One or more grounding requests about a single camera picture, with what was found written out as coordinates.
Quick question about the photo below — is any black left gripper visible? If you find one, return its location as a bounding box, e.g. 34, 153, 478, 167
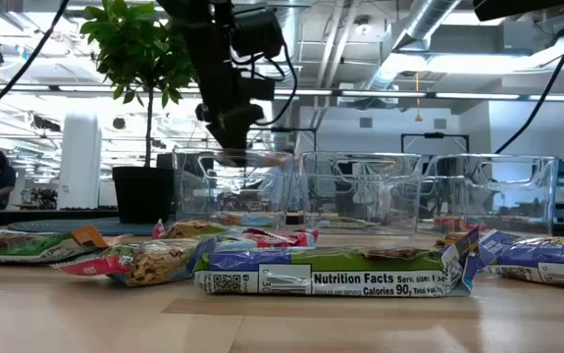
163, 0, 276, 151

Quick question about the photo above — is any red green granola bar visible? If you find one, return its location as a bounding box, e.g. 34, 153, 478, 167
152, 218, 231, 241
433, 217, 467, 232
51, 227, 320, 288

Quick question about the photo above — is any blue green granola bar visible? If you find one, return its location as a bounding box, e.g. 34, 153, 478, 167
318, 218, 381, 230
477, 229, 564, 291
192, 227, 483, 299

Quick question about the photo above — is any black background monitor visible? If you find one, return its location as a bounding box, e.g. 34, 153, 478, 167
156, 152, 216, 178

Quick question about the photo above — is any clear plastic bin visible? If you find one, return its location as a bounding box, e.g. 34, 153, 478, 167
299, 150, 423, 235
172, 148, 296, 231
421, 153, 559, 239

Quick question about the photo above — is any green plant in black pot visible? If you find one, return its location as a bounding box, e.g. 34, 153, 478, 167
78, 0, 199, 226

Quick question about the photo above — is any white round column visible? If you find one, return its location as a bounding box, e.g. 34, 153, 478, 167
58, 111, 103, 210

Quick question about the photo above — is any long ceiling light strip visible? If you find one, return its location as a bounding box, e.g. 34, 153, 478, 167
0, 83, 564, 103

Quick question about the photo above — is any round dark blue mat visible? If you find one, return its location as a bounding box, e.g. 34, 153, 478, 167
7, 217, 179, 237

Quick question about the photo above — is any person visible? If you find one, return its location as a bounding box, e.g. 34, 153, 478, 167
0, 146, 18, 211

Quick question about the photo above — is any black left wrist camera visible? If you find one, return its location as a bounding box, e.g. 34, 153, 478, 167
231, 7, 285, 60

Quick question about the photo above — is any yellow hanging cord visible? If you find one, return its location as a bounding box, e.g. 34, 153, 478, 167
413, 72, 424, 123

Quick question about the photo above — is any black frame stand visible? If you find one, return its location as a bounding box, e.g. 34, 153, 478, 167
399, 130, 471, 156

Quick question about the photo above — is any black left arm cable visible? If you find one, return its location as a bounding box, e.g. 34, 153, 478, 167
0, 0, 71, 120

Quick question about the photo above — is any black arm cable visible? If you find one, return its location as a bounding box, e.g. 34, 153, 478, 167
0, 0, 71, 120
494, 0, 564, 155

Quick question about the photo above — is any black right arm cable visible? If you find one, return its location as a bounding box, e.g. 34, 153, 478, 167
494, 0, 564, 155

